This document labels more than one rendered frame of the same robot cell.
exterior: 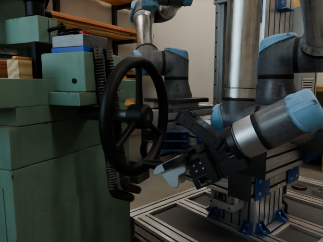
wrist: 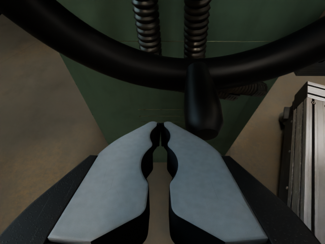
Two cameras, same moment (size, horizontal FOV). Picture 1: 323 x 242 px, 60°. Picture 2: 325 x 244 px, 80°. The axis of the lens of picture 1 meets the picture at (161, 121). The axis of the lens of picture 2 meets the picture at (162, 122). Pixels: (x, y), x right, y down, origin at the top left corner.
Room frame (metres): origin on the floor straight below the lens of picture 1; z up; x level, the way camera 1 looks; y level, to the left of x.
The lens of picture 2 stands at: (0.59, -0.05, 0.80)
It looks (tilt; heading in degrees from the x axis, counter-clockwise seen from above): 58 degrees down; 64
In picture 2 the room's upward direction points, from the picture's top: straight up
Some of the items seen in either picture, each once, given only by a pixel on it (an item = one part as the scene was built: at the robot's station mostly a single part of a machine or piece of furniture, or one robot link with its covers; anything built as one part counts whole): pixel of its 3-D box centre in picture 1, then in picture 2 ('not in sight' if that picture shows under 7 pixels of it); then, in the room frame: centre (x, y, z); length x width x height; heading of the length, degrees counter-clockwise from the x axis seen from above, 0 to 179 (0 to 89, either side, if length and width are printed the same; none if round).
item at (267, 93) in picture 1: (274, 89); not in sight; (0.98, -0.40, 0.87); 0.15 x 0.15 x 0.10
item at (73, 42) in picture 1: (84, 43); not in sight; (0.72, 0.19, 0.99); 0.13 x 0.11 x 0.06; 153
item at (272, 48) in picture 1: (279, 54); not in sight; (0.98, -0.40, 0.98); 0.13 x 0.12 x 0.14; 56
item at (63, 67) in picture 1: (83, 73); not in sight; (0.72, 0.20, 0.91); 0.15 x 0.14 x 0.09; 153
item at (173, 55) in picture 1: (174, 62); not in sight; (1.35, -0.06, 0.98); 0.13 x 0.12 x 0.14; 97
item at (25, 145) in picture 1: (15, 125); not in sight; (0.88, 0.47, 0.76); 0.57 x 0.45 x 0.09; 63
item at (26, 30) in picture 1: (32, 35); not in sight; (0.84, 0.37, 1.03); 0.14 x 0.07 x 0.09; 63
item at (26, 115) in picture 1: (55, 107); not in sight; (0.80, 0.30, 0.82); 0.40 x 0.21 x 0.04; 153
